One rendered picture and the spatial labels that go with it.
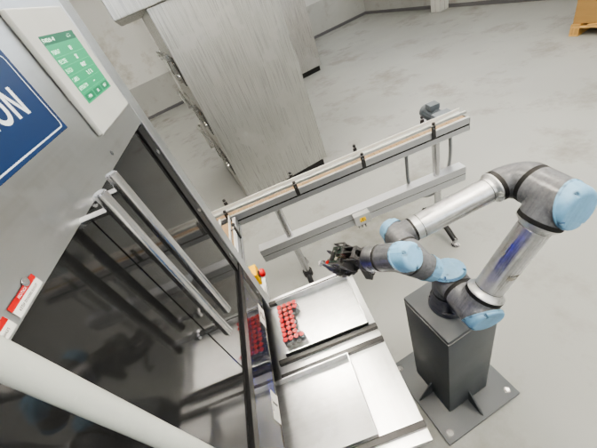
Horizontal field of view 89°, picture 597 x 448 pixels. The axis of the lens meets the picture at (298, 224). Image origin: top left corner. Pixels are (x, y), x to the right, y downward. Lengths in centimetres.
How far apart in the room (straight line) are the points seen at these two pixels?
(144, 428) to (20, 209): 29
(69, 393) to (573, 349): 224
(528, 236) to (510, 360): 126
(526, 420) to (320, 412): 121
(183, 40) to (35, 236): 278
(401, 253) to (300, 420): 69
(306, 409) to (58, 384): 95
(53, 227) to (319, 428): 95
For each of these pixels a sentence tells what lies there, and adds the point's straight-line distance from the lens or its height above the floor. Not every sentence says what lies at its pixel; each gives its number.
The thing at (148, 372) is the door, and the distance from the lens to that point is 57.
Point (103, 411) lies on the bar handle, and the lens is 37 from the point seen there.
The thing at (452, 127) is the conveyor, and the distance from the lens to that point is 224.
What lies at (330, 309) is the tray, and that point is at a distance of 133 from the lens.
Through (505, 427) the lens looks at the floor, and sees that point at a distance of 207.
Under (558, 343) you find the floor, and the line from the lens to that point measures 231.
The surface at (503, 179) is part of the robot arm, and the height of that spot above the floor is 135.
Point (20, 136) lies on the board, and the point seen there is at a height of 193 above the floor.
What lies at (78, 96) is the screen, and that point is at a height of 193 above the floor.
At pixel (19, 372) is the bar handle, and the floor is 182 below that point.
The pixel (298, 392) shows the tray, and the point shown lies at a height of 88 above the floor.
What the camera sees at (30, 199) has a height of 187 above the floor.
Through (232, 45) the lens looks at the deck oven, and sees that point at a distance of 323.
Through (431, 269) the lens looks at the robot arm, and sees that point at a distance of 87.
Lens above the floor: 197
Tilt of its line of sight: 38 degrees down
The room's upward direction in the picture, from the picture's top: 24 degrees counter-clockwise
